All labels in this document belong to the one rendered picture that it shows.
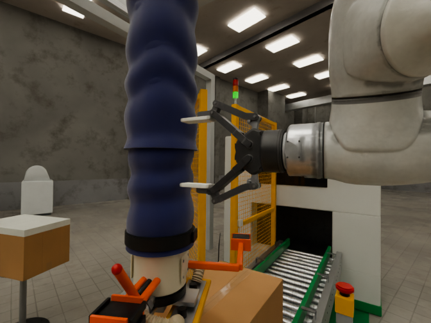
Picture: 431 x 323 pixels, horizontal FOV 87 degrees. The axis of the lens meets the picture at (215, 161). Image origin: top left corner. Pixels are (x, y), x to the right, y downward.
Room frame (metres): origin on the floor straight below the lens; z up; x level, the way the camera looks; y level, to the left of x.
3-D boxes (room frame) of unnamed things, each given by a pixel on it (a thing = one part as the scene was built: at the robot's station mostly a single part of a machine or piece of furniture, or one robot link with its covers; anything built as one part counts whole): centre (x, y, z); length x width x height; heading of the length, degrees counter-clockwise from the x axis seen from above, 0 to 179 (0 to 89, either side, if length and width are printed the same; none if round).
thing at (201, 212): (2.02, 0.21, 1.05); 0.87 x 0.10 x 2.10; 18
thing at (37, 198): (6.74, 5.27, 0.73); 0.75 x 0.66 x 1.46; 131
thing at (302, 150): (0.37, -0.15, 1.58); 0.09 x 0.06 x 0.09; 152
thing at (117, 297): (0.51, 0.21, 1.21); 0.10 x 0.08 x 0.06; 82
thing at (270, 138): (0.41, -0.08, 1.58); 0.09 x 0.07 x 0.08; 62
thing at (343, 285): (0.98, -0.56, 1.02); 0.07 x 0.07 x 0.04
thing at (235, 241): (1.02, -0.12, 1.21); 0.09 x 0.08 x 0.05; 82
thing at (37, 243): (2.05, 1.72, 0.82); 0.60 x 0.40 x 0.40; 74
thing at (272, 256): (2.20, -0.45, 0.60); 1.60 x 0.11 x 0.09; 146
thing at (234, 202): (2.49, -0.46, 1.05); 1.17 x 0.10 x 2.10; 146
